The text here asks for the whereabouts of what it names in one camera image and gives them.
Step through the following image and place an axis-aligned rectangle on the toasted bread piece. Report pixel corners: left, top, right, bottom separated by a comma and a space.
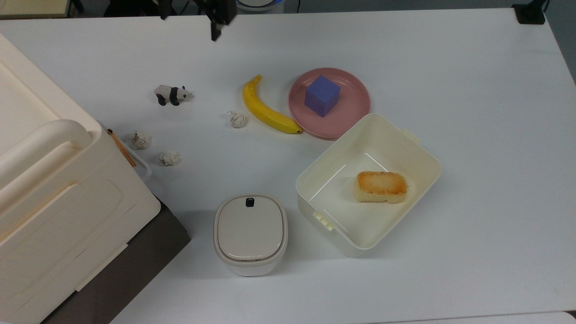
354, 171, 408, 204

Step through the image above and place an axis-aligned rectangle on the cream storage box with handles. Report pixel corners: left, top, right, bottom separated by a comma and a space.
0, 32, 162, 324

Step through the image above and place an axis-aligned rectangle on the toy panda figure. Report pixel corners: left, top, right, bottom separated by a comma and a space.
154, 85, 194, 107

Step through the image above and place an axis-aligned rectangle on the cream open plastic bin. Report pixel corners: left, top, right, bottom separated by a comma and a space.
296, 113, 441, 258

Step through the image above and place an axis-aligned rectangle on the yellow toy banana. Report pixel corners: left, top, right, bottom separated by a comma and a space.
242, 74, 303, 135

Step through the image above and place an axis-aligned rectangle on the purple foam cube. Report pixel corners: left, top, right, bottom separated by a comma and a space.
304, 75, 341, 118

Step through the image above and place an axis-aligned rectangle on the small beige lidded trash can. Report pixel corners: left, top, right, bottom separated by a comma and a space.
213, 193, 288, 277

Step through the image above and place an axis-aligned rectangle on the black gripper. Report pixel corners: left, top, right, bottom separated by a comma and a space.
160, 0, 238, 42

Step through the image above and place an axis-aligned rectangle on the black clamp mount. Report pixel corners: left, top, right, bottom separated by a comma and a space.
512, 0, 550, 25

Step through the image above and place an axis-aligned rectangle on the pink plastic plate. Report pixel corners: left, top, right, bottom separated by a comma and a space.
288, 67, 371, 140

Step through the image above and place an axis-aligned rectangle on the crumpled white paper ball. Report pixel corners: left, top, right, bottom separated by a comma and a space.
129, 130, 152, 150
159, 150, 181, 167
227, 110, 248, 129

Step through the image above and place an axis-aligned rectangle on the light wooden desk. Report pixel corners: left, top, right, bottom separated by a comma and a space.
0, 0, 72, 19

